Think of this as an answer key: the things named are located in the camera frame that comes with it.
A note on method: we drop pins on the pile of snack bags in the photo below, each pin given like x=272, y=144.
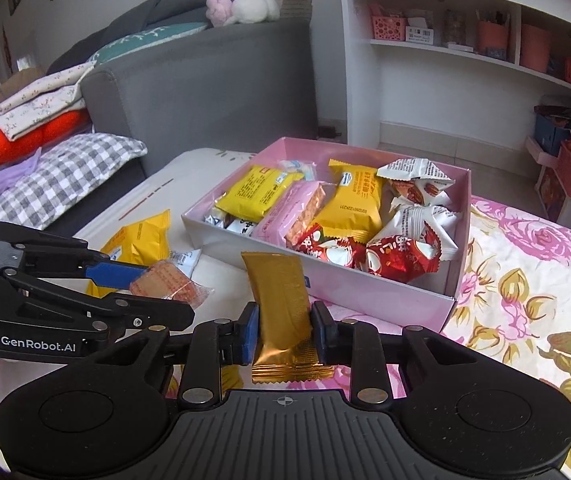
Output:
x=570, y=116

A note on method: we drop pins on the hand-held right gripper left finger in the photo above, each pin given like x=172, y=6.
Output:
x=249, y=335

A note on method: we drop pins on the pink pen holder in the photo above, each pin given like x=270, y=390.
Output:
x=492, y=39

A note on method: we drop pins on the pink cardboard box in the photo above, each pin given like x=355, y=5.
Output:
x=365, y=295

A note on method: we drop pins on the pink wafer packet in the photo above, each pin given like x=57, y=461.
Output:
x=285, y=215

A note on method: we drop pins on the tan cushion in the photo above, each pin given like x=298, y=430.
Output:
x=18, y=85

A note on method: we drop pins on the pink plush toy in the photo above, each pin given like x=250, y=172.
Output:
x=219, y=9

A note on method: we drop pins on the teal cushion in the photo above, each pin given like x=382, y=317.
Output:
x=150, y=40

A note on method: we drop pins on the yellow snack packet red logo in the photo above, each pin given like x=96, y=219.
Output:
x=260, y=190

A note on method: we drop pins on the folded floral quilt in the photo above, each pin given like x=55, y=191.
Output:
x=35, y=97

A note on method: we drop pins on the white plush toy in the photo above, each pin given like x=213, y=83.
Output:
x=255, y=7

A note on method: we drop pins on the small silver snack packet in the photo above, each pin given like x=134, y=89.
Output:
x=214, y=220

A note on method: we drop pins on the white labelled box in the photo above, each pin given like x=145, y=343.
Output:
x=420, y=35

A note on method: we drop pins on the clear jar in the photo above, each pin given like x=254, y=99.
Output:
x=455, y=27

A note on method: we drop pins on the red white snack packet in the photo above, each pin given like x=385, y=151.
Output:
x=395, y=260
x=325, y=250

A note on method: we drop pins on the white printed snack packet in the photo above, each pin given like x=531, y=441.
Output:
x=415, y=220
x=410, y=167

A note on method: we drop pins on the dark grey cushion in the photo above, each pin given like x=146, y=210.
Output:
x=115, y=25

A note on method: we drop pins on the clear orange cracker packet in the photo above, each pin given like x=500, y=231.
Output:
x=175, y=282

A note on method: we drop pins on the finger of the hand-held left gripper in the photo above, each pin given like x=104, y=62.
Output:
x=113, y=275
x=155, y=316

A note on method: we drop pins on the black power adapter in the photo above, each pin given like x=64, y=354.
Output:
x=329, y=132

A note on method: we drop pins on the black white snack packet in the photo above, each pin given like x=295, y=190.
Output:
x=240, y=227

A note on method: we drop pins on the yellow snack packet blue logo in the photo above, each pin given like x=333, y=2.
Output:
x=350, y=200

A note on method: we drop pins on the grey checked pillow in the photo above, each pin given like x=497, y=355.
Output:
x=75, y=175

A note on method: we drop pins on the small white blue candy packet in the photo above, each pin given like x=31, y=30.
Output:
x=293, y=167

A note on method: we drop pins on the gold snack packet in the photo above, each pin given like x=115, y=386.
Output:
x=280, y=300

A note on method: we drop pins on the pink perforated basket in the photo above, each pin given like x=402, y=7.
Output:
x=389, y=28

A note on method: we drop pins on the flat white box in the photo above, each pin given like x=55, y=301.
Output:
x=461, y=48

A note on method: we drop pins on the white bookshelf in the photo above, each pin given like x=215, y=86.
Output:
x=415, y=85

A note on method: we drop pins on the small white snack packet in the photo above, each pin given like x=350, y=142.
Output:
x=185, y=260

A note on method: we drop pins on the purple cloth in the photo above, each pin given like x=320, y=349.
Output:
x=13, y=175

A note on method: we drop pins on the floral cloth cover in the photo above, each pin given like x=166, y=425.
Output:
x=515, y=260

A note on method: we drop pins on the grey sofa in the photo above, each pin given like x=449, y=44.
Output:
x=215, y=90

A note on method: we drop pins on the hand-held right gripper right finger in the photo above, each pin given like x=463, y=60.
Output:
x=319, y=335

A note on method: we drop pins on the blue storage box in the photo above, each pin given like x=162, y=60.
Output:
x=550, y=135

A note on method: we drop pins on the orange pillow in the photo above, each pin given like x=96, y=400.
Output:
x=20, y=137

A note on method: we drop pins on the white printed box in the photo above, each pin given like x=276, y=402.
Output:
x=565, y=205

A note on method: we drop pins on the plain pink cup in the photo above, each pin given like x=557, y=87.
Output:
x=535, y=49

